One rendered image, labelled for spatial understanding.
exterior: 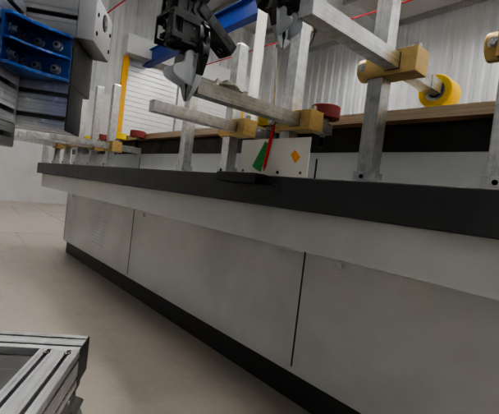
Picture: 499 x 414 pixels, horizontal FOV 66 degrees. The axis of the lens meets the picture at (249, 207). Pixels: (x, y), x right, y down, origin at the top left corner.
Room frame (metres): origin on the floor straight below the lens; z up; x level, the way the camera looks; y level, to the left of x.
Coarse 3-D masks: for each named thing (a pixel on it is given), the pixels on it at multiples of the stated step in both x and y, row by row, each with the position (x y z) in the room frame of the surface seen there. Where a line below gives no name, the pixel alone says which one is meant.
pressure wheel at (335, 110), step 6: (318, 108) 1.01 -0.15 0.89; (324, 108) 1.00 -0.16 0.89; (330, 108) 1.00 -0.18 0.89; (336, 108) 1.01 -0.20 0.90; (324, 114) 1.00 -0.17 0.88; (330, 114) 1.00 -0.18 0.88; (336, 114) 1.01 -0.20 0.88; (324, 120) 1.03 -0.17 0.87; (330, 120) 1.06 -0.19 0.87; (336, 120) 1.04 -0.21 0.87
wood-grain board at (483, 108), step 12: (408, 108) 0.94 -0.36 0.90; (420, 108) 0.92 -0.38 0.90; (432, 108) 0.90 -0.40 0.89; (444, 108) 0.88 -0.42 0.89; (456, 108) 0.86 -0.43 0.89; (468, 108) 0.84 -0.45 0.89; (480, 108) 0.82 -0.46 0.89; (492, 108) 0.80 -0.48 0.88; (348, 120) 1.07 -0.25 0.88; (360, 120) 1.04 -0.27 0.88; (396, 120) 0.96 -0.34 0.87; (408, 120) 0.94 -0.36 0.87; (420, 120) 0.93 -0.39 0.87; (432, 120) 0.92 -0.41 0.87; (444, 120) 0.90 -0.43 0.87; (456, 120) 0.89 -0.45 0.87; (168, 132) 1.84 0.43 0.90; (180, 132) 1.76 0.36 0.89; (204, 132) 1.61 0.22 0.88; (216, 132) 1.54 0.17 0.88
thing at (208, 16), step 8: (200, 8) 0.74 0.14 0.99; (208, 8) 0.75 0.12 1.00; (208, 16) 0.75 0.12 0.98; (208, 24) 0.76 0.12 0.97; (216, 24) 0.77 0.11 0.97; (216, 32) 0.77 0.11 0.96; (224, 32) 0.78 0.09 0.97; (216, 40) 0.79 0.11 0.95; (224, 40) 0.78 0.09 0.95; (216, 48) 0.81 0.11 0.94; (224, 48) 0.80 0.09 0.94; (232, 48) 0.80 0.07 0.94; (224, 56) 0.82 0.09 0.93
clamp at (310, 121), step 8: (296, 112) 0.97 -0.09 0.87; (304, 112) 0.94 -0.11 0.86; (312, 112) 0.93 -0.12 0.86; (320, 112) 0.95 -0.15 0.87; (304, 120) 0.94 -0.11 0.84; (312, 120) 0.94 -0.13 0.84; (320, 120) 0.96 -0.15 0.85; (280, 128) 1.00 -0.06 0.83; (288, 128) 0.98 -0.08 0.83; (296, 128) 0.96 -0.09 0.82; (304, 128) 0.94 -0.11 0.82; (312, 128) 0.94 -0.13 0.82; (320, 128) 0.96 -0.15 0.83
